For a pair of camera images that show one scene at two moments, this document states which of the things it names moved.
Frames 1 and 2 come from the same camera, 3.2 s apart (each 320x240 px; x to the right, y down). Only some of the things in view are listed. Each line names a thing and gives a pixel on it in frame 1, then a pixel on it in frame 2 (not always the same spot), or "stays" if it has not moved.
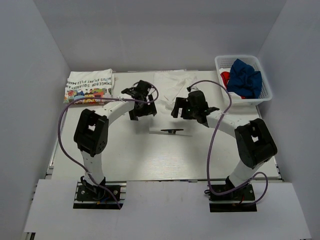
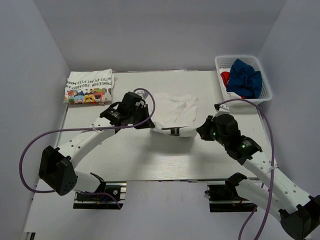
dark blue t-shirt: [244, 81] stays
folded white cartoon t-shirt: [97, 83] stays
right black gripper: [182, 103] -> [204, 130]
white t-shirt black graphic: [171, 84] -> [171, 111]
